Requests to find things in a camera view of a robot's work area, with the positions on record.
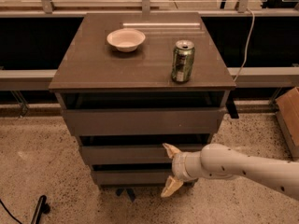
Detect green soda can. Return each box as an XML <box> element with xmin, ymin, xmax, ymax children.
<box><xmin>171</xmin><ymin>40</ymin><xmax>195</xmax><ymax>83</ymax></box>

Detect grey bottom drawer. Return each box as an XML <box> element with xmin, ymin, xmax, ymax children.
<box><xmin>91</xmin><ymin>170</ymin><xmax>172</xmax><ymax>186</ymax></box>

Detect white cable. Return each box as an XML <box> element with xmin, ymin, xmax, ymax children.
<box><xmin>233</xmin><ymin>7</ymin><xmax>256</xmax><ymax>82</ymax></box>

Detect grey three-drawer cabinet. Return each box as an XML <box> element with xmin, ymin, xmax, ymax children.
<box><xmin>48</xmin><ymin>11</ymin><xmax>237</xmax><ymax>191</ymax></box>

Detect white paper bowl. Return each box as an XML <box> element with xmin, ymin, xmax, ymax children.
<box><xmin>107</xmin><ymin>28</ymin><xmax>146</xmax><ymax>52</ymax></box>

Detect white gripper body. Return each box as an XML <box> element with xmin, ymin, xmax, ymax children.
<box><xmin>172</xmin><ymin>152</ymin><xmax>202</xmax><ymax>182</ymax></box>

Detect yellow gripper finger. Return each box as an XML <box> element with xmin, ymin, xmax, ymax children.
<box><xmin>163</xmin><ymin>143</ymin><xmax>180</xmax><ymax>159</ymax></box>
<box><xmin>161</xmin><ymin>175</ymin><xmax>183</xmax><ymax>198</ymax></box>

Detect grey top drawer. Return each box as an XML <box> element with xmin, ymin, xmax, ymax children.
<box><xmin>63</xmin><ymin>108</ymin><xmax>225</xmax><ymax>136</ymax></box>

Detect black floor object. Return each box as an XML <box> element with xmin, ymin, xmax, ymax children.
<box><xmin>31</xmin><ymin>195</ymin><xmax>50</xmax><ymax>224</ymax></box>

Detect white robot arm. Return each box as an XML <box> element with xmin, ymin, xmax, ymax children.
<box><xmin>161</xmin><ymin>143</ymin><xmax>299</xmax><ymax>200</ymax></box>

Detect grey drawer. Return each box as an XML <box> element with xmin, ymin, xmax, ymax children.
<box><xmin>91</xmin><ymin>170</ymin><xmax>172</xmax><ymax>186</ymax></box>
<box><xmin>78</xmin><ymin>143</ymin><xmax>212</xmax><ymax>166</ymax></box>
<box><xmin>63</xmin><ymin>108</ymin><xmax>225</xmax><ymax>136</ymax></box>

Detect cardboard box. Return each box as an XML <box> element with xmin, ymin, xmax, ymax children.
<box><xmin>276</xmin><ymin>87</ymin><xmax>299</xmax><ymax>161</ymax></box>

